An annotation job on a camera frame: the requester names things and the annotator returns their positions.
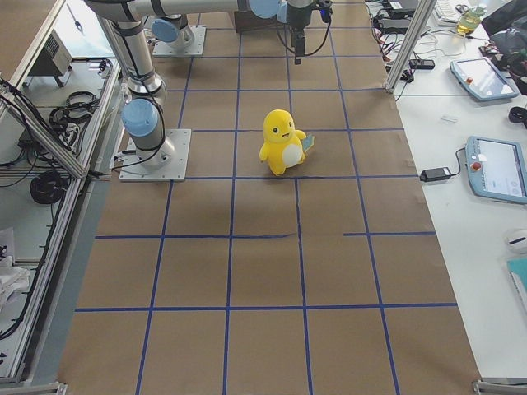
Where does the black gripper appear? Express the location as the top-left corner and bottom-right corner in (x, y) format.
(287, 3), (310, 65)

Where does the yellow plush toy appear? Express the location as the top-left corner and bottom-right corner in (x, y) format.
(259, 109), (315, 176)

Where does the small black device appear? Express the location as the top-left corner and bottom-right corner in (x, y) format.
(408, 59), (436, 70)

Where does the yellow liquid bottle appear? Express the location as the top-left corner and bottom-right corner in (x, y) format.
(456, 3), (487, 36)

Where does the far teach pendant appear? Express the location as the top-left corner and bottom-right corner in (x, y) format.
(450, 58), (520, 101)

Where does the teach pendant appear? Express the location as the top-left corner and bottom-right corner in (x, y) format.
(450, 58), (520, 101)
(465, 136), (526, 205)

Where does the black power adapter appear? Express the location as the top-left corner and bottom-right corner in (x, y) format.
(419, 167), (453, 183)

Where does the near teach pendant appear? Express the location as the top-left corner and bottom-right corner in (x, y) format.
(465, 136), (526, 205)

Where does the grey control box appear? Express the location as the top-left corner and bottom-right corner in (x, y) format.
(28, 30), (72, 87)

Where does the teal notebook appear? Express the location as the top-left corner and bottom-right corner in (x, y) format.
(506, 258), (527, 309)

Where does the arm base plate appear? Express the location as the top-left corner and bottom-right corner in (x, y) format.
(152, 21), (206, 58)
(119, 128), (191, 182)

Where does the aluminium frame post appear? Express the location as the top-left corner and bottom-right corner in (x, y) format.
(384, 0), (436, 93)

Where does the black coiled cable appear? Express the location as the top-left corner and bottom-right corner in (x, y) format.
(29, 169), (67, 205)

